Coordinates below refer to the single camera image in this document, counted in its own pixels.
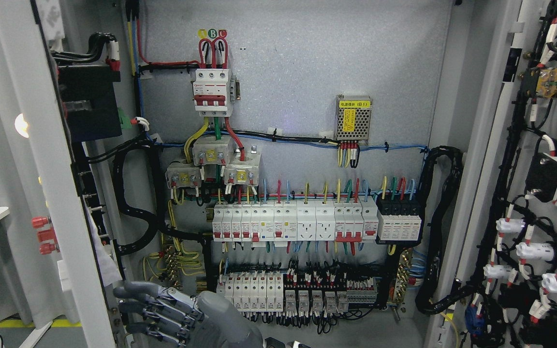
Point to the dark grey robot hand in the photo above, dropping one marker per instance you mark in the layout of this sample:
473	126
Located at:
207	320

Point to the grey cabinet door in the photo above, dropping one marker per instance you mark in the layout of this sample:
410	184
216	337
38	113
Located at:
491	277
33	76

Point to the row of white circuit breakers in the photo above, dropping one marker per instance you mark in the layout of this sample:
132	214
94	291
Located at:
274	224

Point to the lower relay terminal row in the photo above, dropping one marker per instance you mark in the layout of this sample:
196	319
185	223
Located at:
298	295

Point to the three current transformers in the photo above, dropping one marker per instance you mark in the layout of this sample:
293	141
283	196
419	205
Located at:
215	160

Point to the red test terminal block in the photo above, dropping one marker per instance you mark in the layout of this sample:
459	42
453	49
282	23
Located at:
45	234

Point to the black surge protector block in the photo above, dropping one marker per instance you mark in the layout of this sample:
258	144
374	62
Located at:
399	222

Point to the metal power supply module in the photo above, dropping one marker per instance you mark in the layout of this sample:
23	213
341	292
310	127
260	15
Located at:
353	113

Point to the white lit indicator lamp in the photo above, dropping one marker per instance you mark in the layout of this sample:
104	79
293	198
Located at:
21	126

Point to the white DIN rail sockets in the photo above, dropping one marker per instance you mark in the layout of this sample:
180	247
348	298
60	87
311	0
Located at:
316	221

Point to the red handle three-pole breaker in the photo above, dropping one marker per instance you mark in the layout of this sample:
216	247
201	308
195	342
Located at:
214	92

